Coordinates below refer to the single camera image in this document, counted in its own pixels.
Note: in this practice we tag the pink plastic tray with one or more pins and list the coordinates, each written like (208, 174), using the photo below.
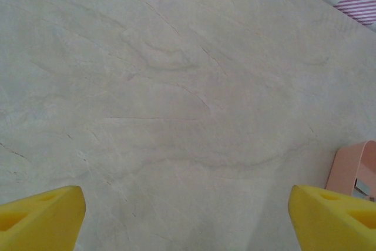
(346, 168)

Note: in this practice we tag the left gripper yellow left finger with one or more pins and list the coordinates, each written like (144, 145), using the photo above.
(38, 221)

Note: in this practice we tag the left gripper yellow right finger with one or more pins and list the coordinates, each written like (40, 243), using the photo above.
(332, 224)

